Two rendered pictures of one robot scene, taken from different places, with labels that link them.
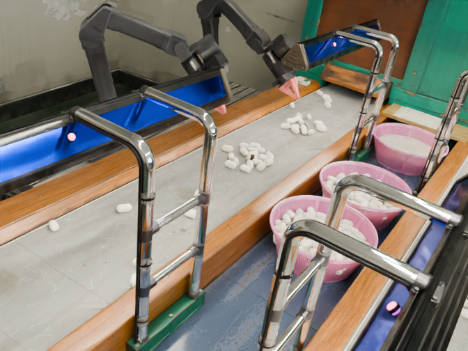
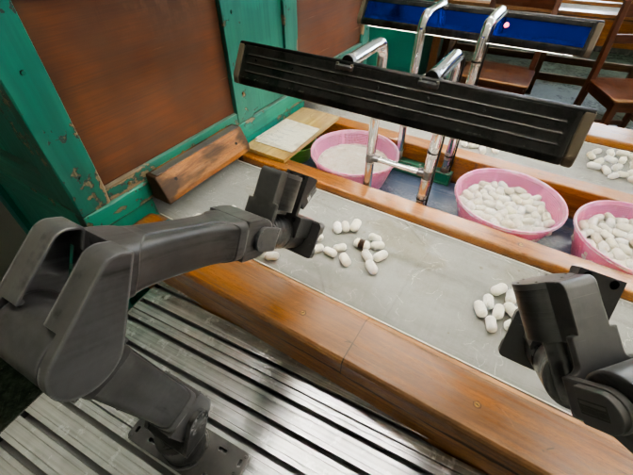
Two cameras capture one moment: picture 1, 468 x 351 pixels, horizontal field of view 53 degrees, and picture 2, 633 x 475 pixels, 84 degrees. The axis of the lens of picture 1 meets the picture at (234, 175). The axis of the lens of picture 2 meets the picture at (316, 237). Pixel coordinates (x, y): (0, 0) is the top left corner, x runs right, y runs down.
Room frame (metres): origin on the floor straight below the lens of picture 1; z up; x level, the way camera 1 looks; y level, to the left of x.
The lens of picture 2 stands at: (1.68, 0.34, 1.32)
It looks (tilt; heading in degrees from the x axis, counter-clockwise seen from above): 44 degrees down; 270
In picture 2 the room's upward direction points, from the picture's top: straight up
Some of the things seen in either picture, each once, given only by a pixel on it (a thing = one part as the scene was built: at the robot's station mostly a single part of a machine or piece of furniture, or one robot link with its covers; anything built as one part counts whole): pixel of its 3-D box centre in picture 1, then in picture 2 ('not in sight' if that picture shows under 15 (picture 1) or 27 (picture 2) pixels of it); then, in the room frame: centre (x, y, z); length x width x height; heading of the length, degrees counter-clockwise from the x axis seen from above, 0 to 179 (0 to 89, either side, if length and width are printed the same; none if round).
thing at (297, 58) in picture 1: (340, 40); (381, 90); (1.57, -0.28, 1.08); 0.62 x 0.08 x 0.07; 149
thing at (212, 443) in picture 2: not in sight; (182, 439); (1.89, 0.17, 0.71); 0.20 x 0.07 x 0.08; 154
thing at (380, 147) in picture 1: (406, 150); (353, 164); (1.57, -0.61, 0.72); 0.27 x 0.27 x 0.10
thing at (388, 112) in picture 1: (427, 122); (294, 132); (1.76, -0.72, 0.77); 0.33 x 0.15 x 0.01; 59
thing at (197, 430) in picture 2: not in sight; (173, 417); (1.88, 0.16, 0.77); 0.09 x 0.06 x 0.06; 152
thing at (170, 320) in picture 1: (141, 221); not in sight; (0.69, 0.16, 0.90); 0.20 x 0.19 x 0.45; 149
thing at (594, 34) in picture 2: not in sight; (465, 21); (1.28, -0.76, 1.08); 0.62 x 0.08 x 0.07; 149
